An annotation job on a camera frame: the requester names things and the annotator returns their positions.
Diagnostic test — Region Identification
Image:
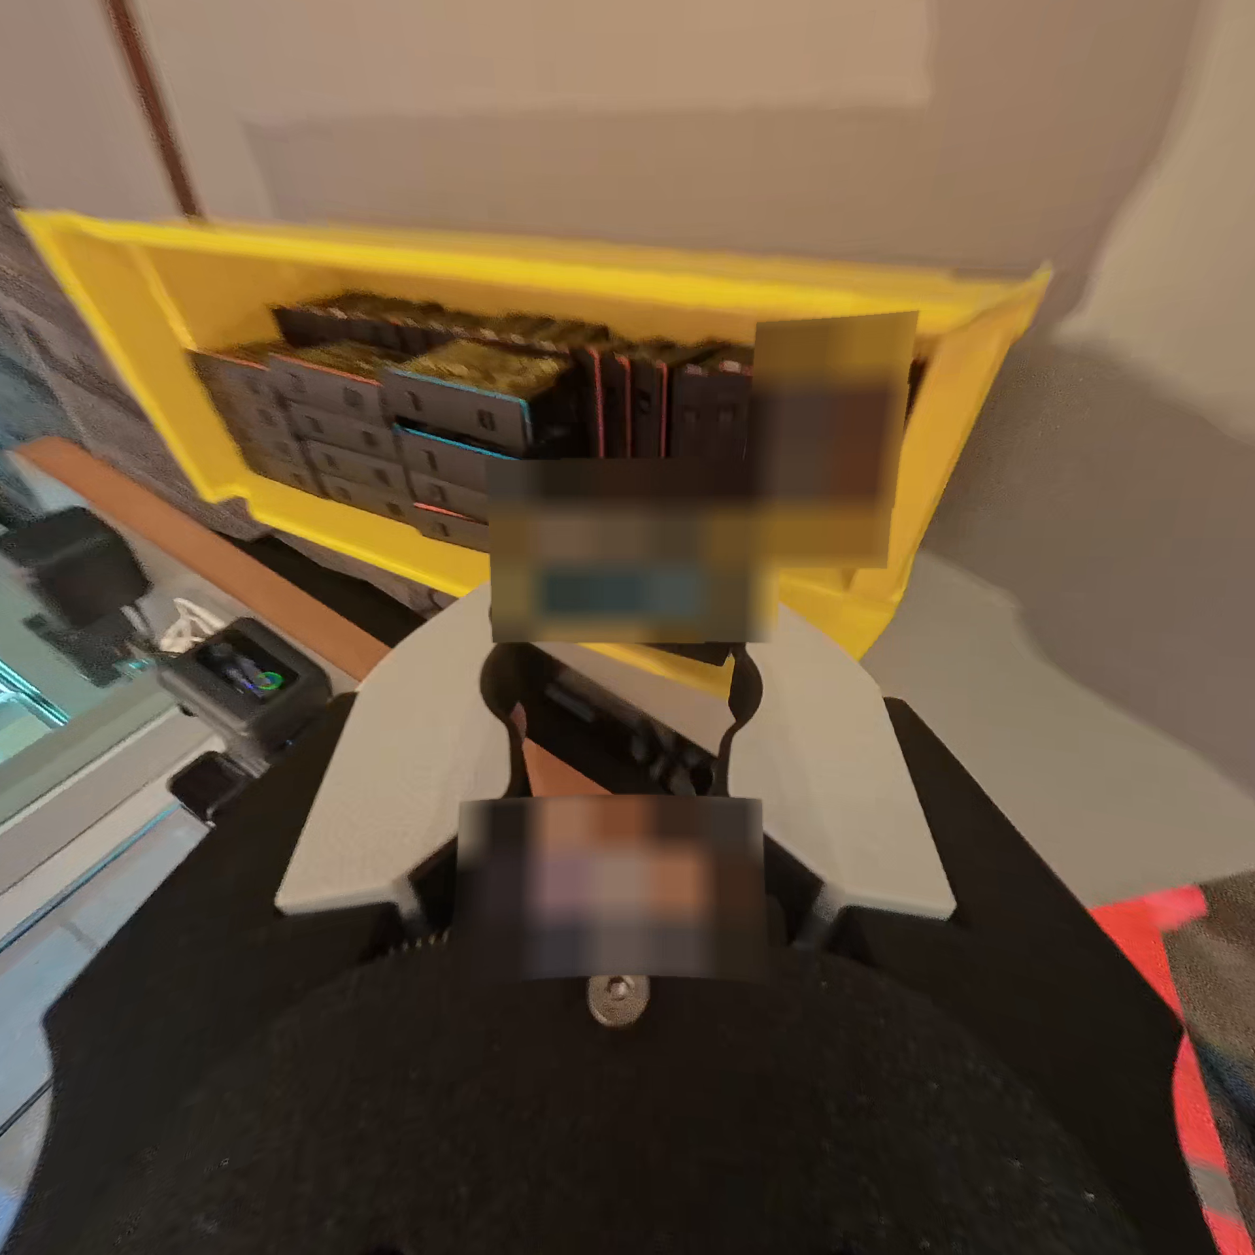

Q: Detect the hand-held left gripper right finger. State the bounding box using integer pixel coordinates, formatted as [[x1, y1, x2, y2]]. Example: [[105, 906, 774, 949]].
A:
[[719, 607, 958, 951]]

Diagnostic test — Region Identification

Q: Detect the black battery charger case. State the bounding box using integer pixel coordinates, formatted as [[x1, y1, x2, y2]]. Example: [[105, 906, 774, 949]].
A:
[[168, 750, 248, 827], [156, 616, 334, 779]]

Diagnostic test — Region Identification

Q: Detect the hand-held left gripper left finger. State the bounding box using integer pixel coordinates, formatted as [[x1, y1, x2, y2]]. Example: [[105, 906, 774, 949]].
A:
[[275, 586, 531, 916]]

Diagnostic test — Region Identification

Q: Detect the white cable bundle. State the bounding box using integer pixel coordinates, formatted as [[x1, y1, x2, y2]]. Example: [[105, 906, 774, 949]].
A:
[[156, 596, 226, 656]]

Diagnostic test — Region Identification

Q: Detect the small black box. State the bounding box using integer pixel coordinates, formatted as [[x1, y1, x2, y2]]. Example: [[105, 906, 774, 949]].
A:
[[0, 508, 157, 683]]

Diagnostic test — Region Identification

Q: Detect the row of black batteries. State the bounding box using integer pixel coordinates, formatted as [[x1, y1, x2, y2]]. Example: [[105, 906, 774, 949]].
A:
[[192, 289, 756, 550]]

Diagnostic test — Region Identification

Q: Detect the red fabric item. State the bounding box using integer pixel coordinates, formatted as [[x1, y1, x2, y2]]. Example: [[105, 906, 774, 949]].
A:
[[1088, 883, 1255, 1255]]

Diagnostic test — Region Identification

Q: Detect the yellow plastic bin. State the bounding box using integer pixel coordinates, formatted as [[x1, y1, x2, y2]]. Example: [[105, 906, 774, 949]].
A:
[[18, 210, 1055, 688]]

